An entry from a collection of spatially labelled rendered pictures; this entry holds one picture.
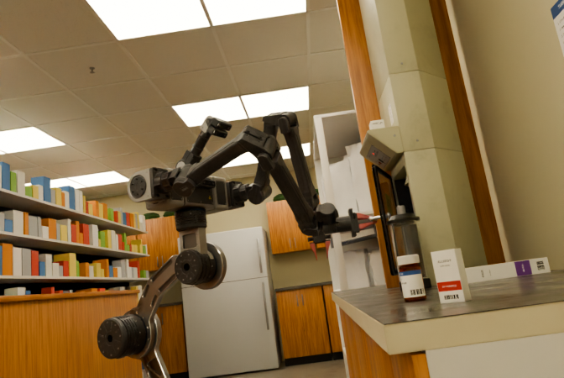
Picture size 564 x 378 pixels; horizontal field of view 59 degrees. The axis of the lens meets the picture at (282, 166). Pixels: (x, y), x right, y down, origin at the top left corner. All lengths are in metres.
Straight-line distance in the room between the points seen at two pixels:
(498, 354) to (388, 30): 1.46
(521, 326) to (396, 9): 1.49
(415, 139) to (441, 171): 0.14
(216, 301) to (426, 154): 5.20
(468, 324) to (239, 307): 6.04
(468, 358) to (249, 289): 6.01
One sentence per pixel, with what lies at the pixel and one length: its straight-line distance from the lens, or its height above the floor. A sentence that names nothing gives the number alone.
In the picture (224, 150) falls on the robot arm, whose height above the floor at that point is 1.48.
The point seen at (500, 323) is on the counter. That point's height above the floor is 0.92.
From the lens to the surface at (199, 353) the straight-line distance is 6.85.
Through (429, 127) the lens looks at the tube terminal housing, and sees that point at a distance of 1.88.
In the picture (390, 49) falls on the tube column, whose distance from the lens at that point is 1.97.
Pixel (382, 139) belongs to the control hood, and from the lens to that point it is 1.84.
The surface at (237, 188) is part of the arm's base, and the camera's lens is 2.32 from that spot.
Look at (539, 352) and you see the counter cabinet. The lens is 0.78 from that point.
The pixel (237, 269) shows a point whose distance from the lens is 6.71.
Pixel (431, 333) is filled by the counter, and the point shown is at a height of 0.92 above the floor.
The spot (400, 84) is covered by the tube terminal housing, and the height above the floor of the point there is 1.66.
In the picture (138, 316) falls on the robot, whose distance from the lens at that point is 2.51.
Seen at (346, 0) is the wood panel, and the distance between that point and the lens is 2.48.
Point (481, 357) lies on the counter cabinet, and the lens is 0.75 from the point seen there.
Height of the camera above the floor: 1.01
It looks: 13 degrees up
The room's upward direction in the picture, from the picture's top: 8 degrees counter-clockwise
